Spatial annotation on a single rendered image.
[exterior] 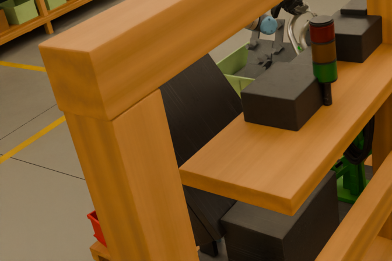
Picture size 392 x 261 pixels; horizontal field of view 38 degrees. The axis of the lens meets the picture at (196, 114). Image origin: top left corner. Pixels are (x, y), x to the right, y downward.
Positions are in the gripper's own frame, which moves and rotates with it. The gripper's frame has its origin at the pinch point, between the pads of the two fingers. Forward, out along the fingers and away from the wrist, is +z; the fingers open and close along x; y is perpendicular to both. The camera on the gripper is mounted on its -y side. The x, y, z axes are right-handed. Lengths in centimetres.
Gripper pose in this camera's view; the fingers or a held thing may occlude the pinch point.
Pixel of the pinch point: (303, 8)
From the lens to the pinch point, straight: 277.5
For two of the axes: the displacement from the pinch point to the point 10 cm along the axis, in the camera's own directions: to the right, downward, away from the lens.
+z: 7.9, 0.4, 6.1
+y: 5.6, -4.5, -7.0
